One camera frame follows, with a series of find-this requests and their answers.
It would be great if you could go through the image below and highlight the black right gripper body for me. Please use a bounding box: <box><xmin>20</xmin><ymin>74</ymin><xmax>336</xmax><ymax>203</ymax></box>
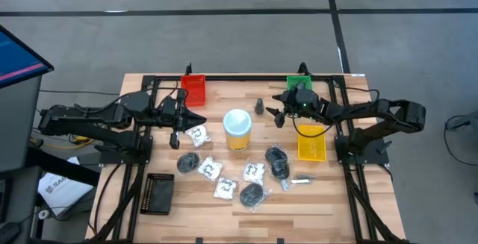
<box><xmin>284</xmin><ymin>83</ymin><xmax>322</xmax><ymax>120</ymax></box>

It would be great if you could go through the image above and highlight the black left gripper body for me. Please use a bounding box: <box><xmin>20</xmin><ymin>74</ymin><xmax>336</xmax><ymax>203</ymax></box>
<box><xmin>159</xmin><ymin>94</ymin><xmax>190</xmax><ymax>134</ymax></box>

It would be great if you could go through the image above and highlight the white vanity pack bag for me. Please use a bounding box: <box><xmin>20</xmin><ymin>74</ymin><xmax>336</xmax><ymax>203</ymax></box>
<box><xmin>213</xmin><ymin>177</ymin><xmax>238</xmax><ymax>201</ymax></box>
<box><xmin>241</xmin><ymin>161</ymin><xmax>266</xmax><ymax>186</ymax></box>
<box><xmin>196</xmin><ymin>157</ymin><xmax>224</xmax><ymax>182</ymax></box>
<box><xmin>185</xmin><ymin>124</ymin><xmax>212</xmax><ymax>148</ymax></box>

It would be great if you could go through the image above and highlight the black item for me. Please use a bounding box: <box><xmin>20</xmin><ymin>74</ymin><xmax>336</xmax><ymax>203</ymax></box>
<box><xmin>264</xmin><ymin>146</ymin><xmax>289</xmax><ymax>166</ymax></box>
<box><xmin>176</xmin><ymin>151</ymin><xmax>202</xmax><ymax>174</ymax></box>
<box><xmin>238</xmin><ymin>182</ymin><xmax>270</xmax><ymax>212</ymax></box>

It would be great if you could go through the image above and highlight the green plastic basket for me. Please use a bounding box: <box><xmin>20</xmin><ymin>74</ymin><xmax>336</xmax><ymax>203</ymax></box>
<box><xmin>286</xmin><ymin>75</ymin><xmax>313</xmax><ymax>91</ymax></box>

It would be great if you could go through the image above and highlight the red plastic basket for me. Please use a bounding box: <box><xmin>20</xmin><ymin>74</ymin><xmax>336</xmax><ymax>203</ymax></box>
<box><xmin>180</xmin><ymin>74</ymin><xmax>207</xmax><ymax>107</ymax></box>

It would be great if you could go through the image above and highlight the yellow disinfecting wipes canister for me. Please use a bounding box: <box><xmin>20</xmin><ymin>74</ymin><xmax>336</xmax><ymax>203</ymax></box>
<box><xmin>223</xmin><ymin>108</ymin><xmax>253</xmax><ymax>151</ymax></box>

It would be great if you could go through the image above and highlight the yellow plastic basket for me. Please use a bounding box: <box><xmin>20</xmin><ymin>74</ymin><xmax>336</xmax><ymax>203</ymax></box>
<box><xmin>297</xmin><ymin>124</ymin><xmax>327</xmax><ymax>163</ymax></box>

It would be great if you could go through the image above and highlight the black plastic basket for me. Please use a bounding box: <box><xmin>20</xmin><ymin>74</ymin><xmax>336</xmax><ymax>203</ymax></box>
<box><xmin>140</xmin><ymin>172</ymin><xmax>176</xmax><ymax>216</ymax></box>

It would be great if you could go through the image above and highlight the white printed paper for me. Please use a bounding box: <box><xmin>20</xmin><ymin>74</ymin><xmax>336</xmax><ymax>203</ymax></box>
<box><xmin>37</xmin><ymin>172</ymin><xmax>94</xmax><ymax>217</ymax></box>

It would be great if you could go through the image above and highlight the grey cabinet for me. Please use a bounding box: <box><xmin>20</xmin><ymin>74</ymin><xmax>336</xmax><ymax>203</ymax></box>
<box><xmin>0</xmin><ymin>75</ymin><xmax>43</xmax><ymax>172</ymax></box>

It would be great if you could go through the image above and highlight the computer monitor blue screen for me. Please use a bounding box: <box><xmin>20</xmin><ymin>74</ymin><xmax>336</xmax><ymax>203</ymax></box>
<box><xmin>0</xmin><ymin>25</ymin><xmax>55</xmax><ymax>90</ymax></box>

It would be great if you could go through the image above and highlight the black aluminium table frame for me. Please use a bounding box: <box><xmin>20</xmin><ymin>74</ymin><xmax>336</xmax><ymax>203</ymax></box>
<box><xmin>89</xmin><ymin>72</ymin><xmax>408</xmax><ymax>244</ymax></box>

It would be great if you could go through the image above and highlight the yellow floor cable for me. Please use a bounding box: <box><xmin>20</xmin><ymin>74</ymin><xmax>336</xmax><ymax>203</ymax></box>
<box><xmin>31</xmin><ymin>134</ymin><xmax>96</xmax><ymax>150</ymax></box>

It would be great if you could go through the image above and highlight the black floor cable loop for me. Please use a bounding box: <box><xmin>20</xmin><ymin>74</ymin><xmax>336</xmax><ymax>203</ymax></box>
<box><xmin>443</xmin><ymin>115</ymin><xmax>478</xmax><ymax>167</ymax></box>

